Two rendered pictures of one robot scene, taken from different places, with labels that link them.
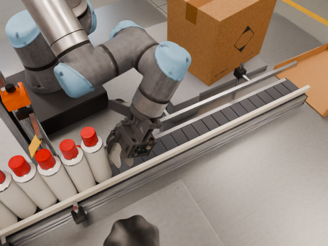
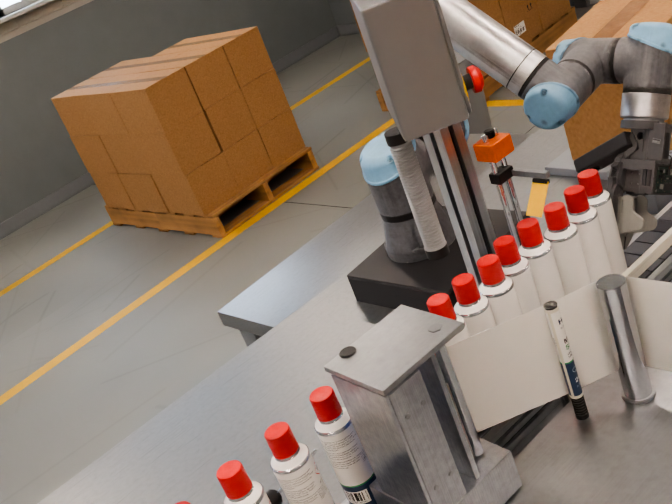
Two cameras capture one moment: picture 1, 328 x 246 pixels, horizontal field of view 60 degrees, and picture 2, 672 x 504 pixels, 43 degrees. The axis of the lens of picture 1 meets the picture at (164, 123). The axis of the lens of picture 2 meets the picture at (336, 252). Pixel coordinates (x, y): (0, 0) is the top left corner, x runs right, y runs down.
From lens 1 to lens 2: 104 cm
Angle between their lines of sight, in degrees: 27
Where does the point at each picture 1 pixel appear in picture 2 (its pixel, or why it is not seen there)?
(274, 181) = not seen: outside the picture
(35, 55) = not seen: hidden behind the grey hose
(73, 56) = (546, 72)
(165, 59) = (650, 32)
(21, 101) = (506, 144)
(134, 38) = (591, 43)
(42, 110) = (448, 268)
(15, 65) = (330, 278)
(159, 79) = (653, 59)
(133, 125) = (638, 152)
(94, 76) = (577, 86)
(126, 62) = (598, 68)
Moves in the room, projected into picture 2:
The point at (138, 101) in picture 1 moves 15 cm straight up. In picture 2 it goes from (635, 104) to (616, 14)
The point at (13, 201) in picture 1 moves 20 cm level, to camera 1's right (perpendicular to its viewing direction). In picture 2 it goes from (535, 300) to (657, 249)
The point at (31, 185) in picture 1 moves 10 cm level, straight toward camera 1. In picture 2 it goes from (552, 263) to (618, 262)
